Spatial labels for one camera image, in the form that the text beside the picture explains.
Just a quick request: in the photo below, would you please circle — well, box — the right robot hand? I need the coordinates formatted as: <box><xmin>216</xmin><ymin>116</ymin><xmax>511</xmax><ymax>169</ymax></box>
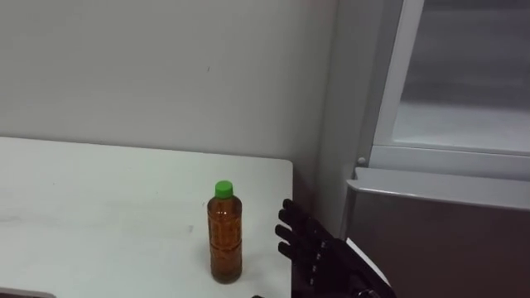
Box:
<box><xmin>274</xmin><ymin>198</ymin><xmax>398</xmax><ymax>298</ymax></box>

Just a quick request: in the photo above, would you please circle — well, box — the grey fridge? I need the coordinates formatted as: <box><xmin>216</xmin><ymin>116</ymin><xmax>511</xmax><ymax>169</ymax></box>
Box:
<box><xmin>315</xmin><ymin>0</ymin><xmax>530</xmax><ymax>298</ymax></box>

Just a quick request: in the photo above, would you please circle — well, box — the robot body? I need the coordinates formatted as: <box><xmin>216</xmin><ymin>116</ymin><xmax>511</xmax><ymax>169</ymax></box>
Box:
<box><xmin>0</xmin><ymin>287</ymin><xmax>57</xmax><ymax>298</ymax></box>

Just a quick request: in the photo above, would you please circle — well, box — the brown tea bottle green cap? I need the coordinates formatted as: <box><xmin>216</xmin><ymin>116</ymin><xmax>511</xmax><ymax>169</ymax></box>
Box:
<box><xmin>206</xmin><ymin>180</ymin><xmax>243</xmax><ymax>285</ymax></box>

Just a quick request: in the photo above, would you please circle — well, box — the white desk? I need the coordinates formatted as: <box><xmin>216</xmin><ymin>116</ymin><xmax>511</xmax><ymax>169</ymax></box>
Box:
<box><xmin>0</xmin><ymin>136</ymin><xmax>294</xmax><ymax>298</ymax></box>

